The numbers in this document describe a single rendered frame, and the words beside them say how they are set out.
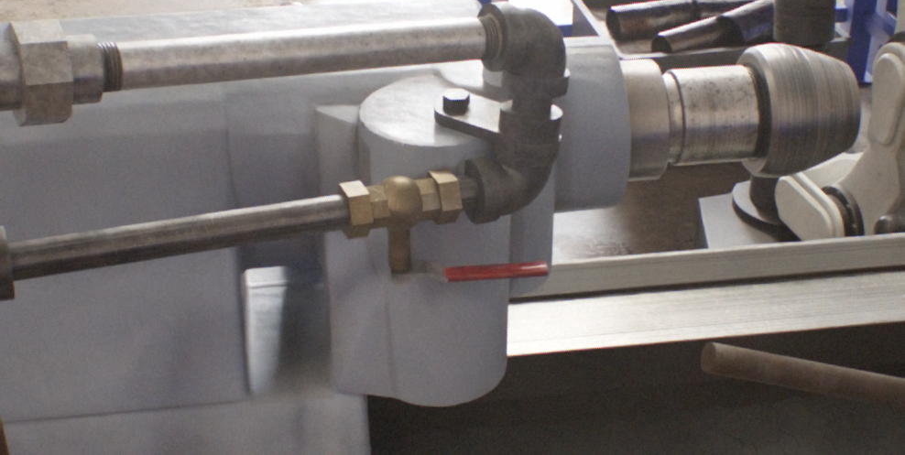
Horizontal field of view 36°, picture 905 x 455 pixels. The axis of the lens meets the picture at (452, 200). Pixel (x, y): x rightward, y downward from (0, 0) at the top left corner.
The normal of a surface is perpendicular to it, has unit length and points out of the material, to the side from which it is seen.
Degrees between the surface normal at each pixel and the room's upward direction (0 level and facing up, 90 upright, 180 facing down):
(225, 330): 70
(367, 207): 60
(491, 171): 27
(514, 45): 81
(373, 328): 88
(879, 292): 0
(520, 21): 46
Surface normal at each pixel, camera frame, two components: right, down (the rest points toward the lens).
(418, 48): 0.47, 0.30
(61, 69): 0.44, -0.12
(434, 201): 0.37, 0.10
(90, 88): 0.44, 0.58
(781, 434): 0.12, -0.81
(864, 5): 0.14, 0.50
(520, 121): -0.32, 0.33
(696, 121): 0.14, 0.18
